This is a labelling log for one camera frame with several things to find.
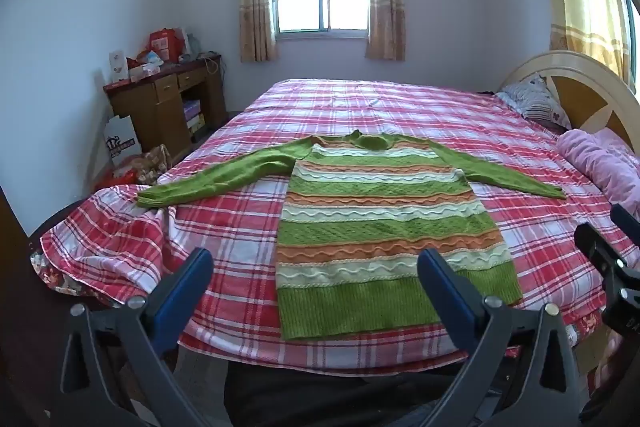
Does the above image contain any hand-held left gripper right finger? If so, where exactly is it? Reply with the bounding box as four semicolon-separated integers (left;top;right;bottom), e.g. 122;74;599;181
416;248;584;427

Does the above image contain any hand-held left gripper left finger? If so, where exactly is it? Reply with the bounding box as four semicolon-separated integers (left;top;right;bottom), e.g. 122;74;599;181
60;247;216;427

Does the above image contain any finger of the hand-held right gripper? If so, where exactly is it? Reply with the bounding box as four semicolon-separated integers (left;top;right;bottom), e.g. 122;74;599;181
573;222;629;279
610;203;640;239

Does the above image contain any green orange striped knit sweater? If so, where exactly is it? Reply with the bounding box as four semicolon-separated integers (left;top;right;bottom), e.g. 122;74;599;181
136;130;567;342

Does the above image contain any pink blanket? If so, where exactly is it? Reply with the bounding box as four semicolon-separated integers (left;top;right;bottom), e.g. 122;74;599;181
556;128;640;219

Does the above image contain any red plaid bed sheet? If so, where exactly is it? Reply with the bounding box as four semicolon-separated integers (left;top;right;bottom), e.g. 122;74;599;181
40;78;640;375

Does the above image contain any floral fabric bag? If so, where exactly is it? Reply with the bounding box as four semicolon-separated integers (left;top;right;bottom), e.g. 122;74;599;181
127;144;173;186

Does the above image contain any cream and brown headboard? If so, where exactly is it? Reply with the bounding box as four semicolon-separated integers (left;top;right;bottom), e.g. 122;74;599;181
500;50;640;148

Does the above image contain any red plastic bag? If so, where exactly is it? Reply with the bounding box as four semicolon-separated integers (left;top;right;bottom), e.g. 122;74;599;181
95;169;138;194

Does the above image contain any striped patterned pillow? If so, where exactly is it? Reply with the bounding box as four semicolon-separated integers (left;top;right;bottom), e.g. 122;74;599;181
495;76;572;131

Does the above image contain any white paper bag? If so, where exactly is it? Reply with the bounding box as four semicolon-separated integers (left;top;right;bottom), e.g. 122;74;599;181
103;114;144;168

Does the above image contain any stack of colourful boxes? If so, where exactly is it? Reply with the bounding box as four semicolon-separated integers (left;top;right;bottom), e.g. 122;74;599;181
182;99;207;132

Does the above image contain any brown wooden desk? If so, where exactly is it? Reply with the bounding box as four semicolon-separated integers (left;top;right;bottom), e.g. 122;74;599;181
103;54;230;152

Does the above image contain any side window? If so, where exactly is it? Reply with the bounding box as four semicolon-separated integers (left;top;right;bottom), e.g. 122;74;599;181
615;0;640;94

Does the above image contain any pile of packets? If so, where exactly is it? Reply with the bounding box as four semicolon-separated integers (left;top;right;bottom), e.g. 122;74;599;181
126;49;164;82

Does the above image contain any white card box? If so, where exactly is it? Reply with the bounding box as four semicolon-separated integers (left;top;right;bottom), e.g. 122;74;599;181
108;50;127;84

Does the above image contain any red gift box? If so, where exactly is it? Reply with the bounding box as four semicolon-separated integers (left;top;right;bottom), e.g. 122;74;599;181
148;28;185;62

